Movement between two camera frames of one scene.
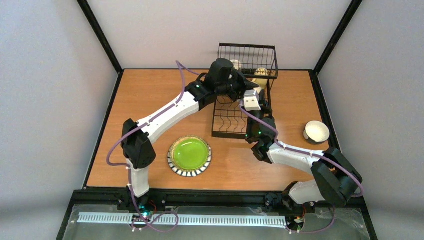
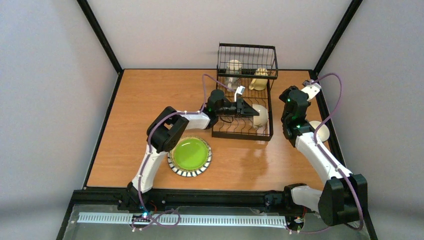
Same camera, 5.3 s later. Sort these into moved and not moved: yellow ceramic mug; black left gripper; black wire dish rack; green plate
Moved: black left gripper
Not moved: black wire dish rack; green plate; yellow ceramic mug
